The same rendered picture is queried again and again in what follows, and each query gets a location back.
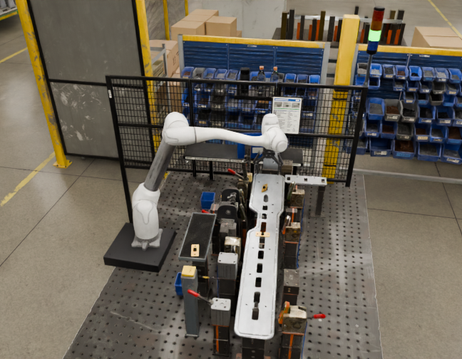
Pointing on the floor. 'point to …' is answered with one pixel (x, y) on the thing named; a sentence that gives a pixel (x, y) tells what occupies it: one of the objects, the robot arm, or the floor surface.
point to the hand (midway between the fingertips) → (267, 172)
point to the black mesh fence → (225, 121)
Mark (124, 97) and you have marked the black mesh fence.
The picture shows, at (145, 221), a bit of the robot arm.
